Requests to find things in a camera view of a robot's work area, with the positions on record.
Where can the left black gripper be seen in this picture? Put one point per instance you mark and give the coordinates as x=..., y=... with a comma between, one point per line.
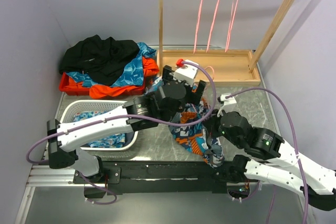
x=194, y=97

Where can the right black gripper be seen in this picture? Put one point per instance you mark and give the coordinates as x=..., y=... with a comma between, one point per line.
x=210, y=123

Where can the pink wire hanger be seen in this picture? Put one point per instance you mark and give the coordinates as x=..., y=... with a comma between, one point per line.
x=197, y=25
x=212, y=25
x=231, y=23
x=213, y=76

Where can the blue orange patterned shorts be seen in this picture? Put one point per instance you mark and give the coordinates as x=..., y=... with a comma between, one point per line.
x=196, y=139

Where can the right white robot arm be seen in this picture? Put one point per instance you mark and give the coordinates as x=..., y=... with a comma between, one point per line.
x=270, y=158

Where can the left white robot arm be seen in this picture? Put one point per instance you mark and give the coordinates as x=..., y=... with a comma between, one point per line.
x=144, y=112

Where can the wooden hanger rack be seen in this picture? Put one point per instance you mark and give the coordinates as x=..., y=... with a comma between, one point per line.
x=233, y=67

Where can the orange garment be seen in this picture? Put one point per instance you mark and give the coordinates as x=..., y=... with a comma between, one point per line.
x=70, y=87

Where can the black garment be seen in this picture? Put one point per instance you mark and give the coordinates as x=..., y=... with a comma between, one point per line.
x=103, y=60

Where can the blue floral garment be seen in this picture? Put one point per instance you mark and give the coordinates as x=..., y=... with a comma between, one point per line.
x=112, y=141

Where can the white laundry basket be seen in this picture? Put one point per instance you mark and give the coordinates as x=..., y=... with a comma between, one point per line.
x=82, y=106

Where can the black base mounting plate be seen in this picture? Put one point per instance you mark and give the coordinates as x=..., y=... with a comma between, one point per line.
x=131, y=177

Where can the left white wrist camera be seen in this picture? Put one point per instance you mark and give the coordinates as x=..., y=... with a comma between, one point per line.
x=185, y=72

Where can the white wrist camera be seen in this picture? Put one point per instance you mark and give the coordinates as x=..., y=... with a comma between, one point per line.
x=226, y=104
x=185, y=72

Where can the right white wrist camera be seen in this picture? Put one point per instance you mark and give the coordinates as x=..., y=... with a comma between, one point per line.
x=226, y=104

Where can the aluminium rail frame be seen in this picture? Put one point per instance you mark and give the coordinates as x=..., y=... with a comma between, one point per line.
x=43, y=176

